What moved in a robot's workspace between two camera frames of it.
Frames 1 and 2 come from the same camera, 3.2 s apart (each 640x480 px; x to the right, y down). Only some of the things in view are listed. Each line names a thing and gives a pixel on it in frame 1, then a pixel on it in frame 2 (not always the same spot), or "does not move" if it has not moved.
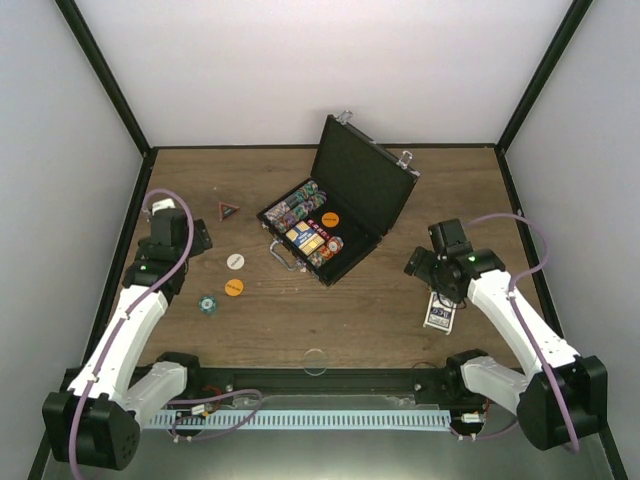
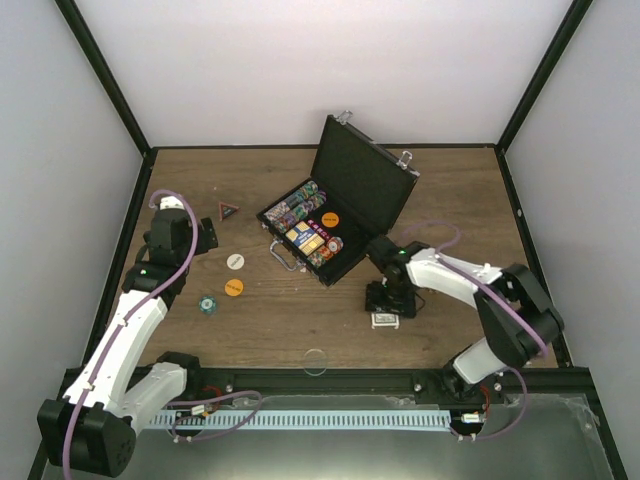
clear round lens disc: [315, 361] does not move
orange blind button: [233, 287] does not move
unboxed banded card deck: [304, 237] does not move
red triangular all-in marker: [226, 210] does not move
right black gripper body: [433, 275] → [393, 299]
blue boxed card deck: [440, 313] → [385, 320]
